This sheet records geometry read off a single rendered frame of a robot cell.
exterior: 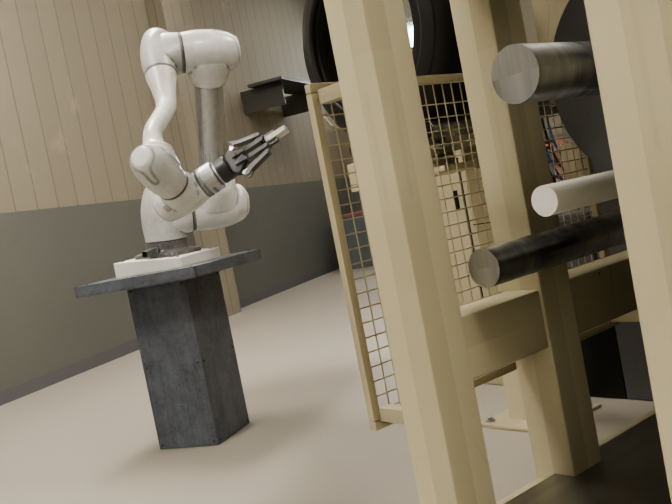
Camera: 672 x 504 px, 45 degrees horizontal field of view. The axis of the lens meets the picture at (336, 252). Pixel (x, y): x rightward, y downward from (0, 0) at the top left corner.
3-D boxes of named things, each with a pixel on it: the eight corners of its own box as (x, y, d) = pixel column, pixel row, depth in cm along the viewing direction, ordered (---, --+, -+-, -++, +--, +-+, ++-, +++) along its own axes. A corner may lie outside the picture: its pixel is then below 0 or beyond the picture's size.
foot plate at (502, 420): (530, 400, 267) (529, 394, 267) (601, 406, 246) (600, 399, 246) (478, 426, 250) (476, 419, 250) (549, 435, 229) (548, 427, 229)
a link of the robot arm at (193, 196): (217, 205, 237) (195, 185, 226) (174, 233, 239) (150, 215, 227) (204, 178, 242) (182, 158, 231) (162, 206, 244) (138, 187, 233)
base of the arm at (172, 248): (125, 261, 292) (123, 246, 292) (165, 252, 312) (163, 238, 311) (165, 258, 284) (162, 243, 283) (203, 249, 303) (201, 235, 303)
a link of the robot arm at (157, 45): (142, 61, 251) (185, 57, 254) (134, 19, 259) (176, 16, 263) (144, 89, 262) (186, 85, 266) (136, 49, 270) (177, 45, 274)
